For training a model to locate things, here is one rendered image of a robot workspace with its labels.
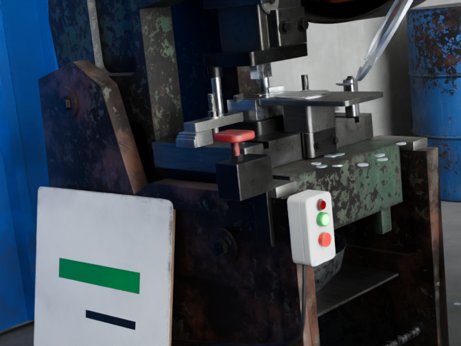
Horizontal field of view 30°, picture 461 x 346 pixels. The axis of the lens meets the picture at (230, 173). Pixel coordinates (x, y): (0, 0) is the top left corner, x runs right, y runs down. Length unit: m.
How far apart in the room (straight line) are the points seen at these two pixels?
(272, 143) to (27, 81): 1.29
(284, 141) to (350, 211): 0.21
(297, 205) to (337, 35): 2.54
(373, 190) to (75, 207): 0.73
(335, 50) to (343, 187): 2.26
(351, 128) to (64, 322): 0.86
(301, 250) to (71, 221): 0.73
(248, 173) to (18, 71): 1.44
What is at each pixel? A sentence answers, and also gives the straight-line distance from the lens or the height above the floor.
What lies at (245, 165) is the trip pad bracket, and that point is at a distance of 1.62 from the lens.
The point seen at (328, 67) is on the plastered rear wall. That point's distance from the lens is 4.06.
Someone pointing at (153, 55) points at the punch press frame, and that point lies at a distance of 2.02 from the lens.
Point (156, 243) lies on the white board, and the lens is 1.95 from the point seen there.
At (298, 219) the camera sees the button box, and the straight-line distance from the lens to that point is 1.64.
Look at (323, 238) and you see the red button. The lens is 1.65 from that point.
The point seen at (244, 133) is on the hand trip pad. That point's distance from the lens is 1.61.
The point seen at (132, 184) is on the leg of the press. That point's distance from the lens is 2.02.
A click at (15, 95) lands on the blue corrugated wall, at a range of 2.91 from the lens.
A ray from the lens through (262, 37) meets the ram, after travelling 1.90.
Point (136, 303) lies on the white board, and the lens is 2.02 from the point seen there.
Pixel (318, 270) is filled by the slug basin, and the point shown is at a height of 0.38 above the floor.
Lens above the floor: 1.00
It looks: 11 degrees down
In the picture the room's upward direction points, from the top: 6 degrees counter-clockwise
